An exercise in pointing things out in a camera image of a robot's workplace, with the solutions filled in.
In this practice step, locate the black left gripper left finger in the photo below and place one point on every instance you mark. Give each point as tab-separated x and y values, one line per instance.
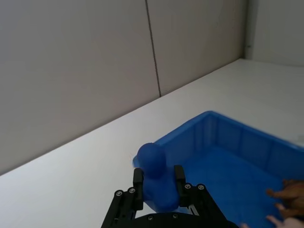
137	190

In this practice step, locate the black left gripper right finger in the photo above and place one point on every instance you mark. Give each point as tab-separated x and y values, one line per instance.
181	187

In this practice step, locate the blue rounded toy figure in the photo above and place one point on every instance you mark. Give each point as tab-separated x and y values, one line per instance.
156	175

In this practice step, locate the blue plastic bin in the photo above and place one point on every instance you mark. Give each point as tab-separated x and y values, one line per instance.
228	164

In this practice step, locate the brown toy animal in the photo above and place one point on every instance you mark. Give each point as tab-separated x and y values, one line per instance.
293	194

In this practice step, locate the pale pink toy animal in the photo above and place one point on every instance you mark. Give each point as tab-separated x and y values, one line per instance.
288	222

